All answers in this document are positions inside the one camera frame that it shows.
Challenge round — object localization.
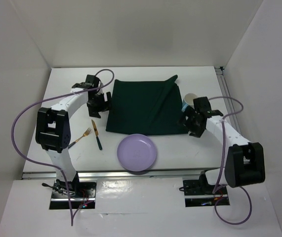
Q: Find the lilac plastic plate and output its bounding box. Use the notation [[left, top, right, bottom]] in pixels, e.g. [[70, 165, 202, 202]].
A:
[[117, 134, 158, 172]]

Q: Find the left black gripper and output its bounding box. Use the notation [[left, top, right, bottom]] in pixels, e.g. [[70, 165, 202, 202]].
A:
[[86, 91, 114, 119]]

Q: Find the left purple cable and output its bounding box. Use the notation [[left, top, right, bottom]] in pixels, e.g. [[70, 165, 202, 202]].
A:
[[11, 69, 114, 227]]

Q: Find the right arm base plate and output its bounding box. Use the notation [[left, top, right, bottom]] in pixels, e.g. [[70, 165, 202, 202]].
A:
[[179, 179, 230, 207]]

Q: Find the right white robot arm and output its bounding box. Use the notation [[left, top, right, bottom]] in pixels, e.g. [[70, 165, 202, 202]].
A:
[[179, 93, 266, 194]]

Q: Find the gold knife green handle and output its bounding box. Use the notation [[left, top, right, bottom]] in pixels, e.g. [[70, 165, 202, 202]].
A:
[[91, 120, 103, 150]]

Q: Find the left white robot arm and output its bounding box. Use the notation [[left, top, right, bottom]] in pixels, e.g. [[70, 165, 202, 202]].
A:
[[35, 75, 111, 197]]

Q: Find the gold fork green handle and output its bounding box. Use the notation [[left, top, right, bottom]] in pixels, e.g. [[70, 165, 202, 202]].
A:
[[68, 128, 91, 149]]

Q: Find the blue mug white inside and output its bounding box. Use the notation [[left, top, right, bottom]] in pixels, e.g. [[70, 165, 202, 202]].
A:
[[181, 93, 198, 112]]

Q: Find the dark green cloth napkin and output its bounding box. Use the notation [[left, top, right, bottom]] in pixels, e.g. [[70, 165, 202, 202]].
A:
[[106, 75, 188, 136]]

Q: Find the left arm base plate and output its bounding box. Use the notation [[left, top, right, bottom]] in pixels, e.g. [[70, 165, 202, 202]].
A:
[[41, 181, 97, 210]]

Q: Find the aluminium rail front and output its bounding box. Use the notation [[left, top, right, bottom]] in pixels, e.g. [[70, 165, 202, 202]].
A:
[[21, 165, 255, 179]]

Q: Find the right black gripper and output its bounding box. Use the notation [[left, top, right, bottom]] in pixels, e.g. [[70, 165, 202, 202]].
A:
[[176, 105, 204, 138]]

